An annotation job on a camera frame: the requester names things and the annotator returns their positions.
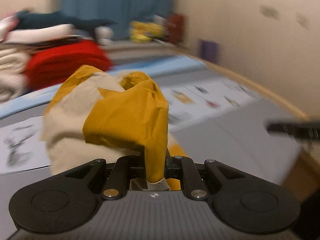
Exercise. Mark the red folded blanket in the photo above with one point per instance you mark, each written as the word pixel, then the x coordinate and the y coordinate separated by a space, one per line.
pixel 55 65

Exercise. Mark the yellow bear plush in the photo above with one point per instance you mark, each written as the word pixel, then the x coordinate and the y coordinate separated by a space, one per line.
pixel 142 32

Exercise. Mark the light blue folded sheet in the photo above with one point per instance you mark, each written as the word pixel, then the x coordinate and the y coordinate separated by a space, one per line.
pixel 100 79

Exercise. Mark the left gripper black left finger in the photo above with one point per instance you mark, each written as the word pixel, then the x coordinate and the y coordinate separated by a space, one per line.
pixel 125 169

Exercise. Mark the cream folded blanket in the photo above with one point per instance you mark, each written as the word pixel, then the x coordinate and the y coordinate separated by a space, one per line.
pixel 13 80

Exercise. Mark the blue curtain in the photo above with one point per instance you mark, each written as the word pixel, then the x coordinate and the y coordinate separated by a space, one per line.
pixel 123 12

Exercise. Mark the dark teal shark plush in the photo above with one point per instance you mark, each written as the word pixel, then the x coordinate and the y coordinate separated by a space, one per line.
pixel 32 20

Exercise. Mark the white folded bedding stack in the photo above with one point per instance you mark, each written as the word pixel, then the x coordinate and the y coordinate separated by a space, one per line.
pixel 11 38

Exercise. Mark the dark red cushion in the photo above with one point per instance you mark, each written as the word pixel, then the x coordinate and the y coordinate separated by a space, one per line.
pixel 176 28

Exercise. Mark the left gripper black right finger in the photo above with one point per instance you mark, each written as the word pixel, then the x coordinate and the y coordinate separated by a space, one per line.
pixel 185 170

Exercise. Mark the beige and mustard hooded garment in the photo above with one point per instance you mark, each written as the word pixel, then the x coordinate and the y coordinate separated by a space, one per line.
pixel 83 123

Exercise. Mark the white plush toy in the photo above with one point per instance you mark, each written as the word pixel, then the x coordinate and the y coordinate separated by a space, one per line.
pixel 104 35

